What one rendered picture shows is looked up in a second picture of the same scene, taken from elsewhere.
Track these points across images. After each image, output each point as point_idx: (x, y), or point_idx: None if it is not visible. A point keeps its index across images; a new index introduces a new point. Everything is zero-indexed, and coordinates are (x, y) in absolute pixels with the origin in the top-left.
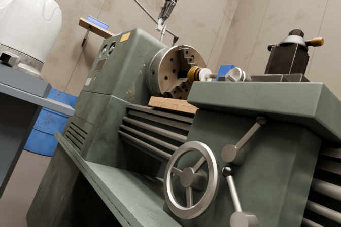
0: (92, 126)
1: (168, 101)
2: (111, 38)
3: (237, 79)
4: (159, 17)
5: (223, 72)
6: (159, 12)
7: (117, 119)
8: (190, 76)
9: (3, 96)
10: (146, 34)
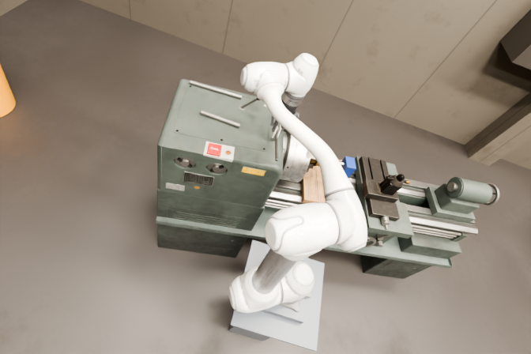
0: (243, 219)
1: None
2: (203, 157)
3: (387, 225)
4: (273, 125)
5: (348, 171)
6: (271, 118)
7: None
8: (316, 165)
9: None
10: (282, 164)
